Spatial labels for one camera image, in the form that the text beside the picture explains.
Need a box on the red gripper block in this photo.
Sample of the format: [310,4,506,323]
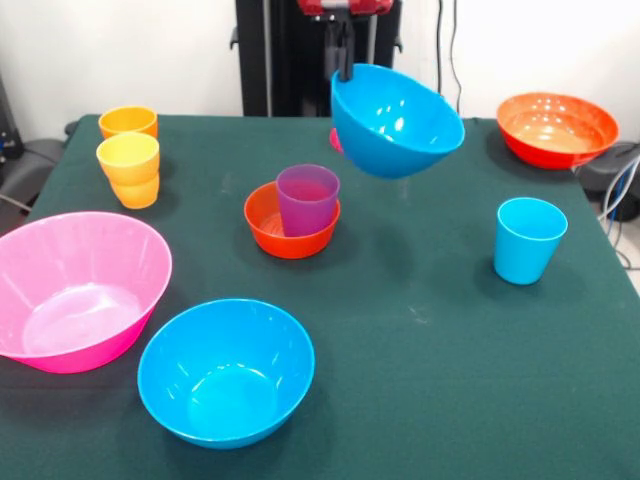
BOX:
[295,0,395,83]

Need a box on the large orange-red plastic bowl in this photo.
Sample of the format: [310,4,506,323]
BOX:
[495,92,621,171]

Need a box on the purple plastic cup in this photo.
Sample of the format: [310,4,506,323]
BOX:
[275,163,342,238]

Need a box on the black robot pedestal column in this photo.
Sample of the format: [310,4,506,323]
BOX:
[229,0,404,119]

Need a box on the black wall cable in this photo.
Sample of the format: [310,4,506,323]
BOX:
[437,0,464,119]

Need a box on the grey stand base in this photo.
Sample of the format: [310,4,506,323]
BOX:
[0,74,69,211]
[573,141,640,224]

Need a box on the blue plastic cup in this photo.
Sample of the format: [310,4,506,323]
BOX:
[493,196,569,286]

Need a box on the blue plastic bowl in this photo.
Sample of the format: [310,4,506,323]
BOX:
[137,297,316,450]
[330,63,467,181]

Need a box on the dark green table cloth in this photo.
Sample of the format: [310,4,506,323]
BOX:
[0,113,640,480]

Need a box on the yellow plastic cup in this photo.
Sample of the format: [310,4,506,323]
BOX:
[95,131,162,210]

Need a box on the large pink plastic bowl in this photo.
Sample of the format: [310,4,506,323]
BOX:
[0,210,174,375]

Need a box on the small red plastic bowl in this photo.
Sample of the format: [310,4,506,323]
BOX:
[243,181,343,261]

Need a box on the orange plastic cup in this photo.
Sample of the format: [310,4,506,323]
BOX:
[98,105,160,140]

